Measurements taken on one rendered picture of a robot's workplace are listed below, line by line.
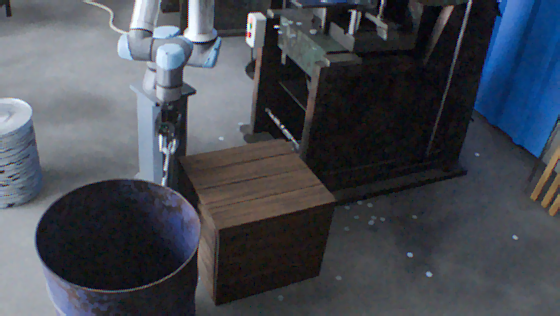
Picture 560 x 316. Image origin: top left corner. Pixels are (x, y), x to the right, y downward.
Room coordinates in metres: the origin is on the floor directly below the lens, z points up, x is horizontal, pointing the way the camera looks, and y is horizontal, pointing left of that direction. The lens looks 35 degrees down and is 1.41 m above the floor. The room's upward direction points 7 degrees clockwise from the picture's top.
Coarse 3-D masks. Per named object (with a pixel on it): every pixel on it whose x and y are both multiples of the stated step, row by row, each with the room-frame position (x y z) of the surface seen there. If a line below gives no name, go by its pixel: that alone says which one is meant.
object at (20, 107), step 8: (0, 104) 1.70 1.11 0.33; (8, 104) 1.70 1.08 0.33; (16, 104) 1.71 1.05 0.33; (24, 104) 1.72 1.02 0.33; (0, 112) 1.63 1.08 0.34; (8, 112) 1.64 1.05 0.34; (16, 112) 1.65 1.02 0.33; (24, 112) 1.66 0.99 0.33; (0, 120) 1.58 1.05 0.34; (8, 120) 1.59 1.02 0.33; (16, 120) 1.60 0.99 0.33; (24, 120) 1.60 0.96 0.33; (0, 128) 1.53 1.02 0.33; (8, 128) 1.54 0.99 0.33; (16, 128) 1.55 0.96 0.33; (0, 136) 1.48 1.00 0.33
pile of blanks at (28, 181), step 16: (32, 128) 1.63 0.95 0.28; (0, 144) 1.49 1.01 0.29; (16, 144) 1.52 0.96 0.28; (32, 144) 1.61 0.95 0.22; (0, 160) 1.47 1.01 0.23; (16, 160) 1.51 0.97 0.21; (32, 160) 1.60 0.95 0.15; (0, 176) 1.47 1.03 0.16; (16, 176) 1.50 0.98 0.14; (32, 176) 1.57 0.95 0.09; (0, 192) 1.46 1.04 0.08; (16, 192) 1.50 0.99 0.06; (32, 192) 1.55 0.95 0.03
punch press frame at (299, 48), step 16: (400, 0) 2.35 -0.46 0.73; (288, 16) 2.16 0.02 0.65; (304, 16) 2.18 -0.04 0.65; (400, 16) 2.36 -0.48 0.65; (416, 16) 2.05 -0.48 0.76; (432, 16) 2.06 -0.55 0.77; (288, 32) 2.10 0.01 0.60; (304, 32) 2.00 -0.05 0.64; (416, 32) 2.03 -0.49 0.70; (288, 48) 2.08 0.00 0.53; (304, 48) 1.97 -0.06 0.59; (320, 48) 1.87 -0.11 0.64; (336, 48) 1.88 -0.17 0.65; (416, 48) 2.04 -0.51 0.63; (288, 64) 2.11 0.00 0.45; (304, 64) 1.96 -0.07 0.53; (272, 112) 2.15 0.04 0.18
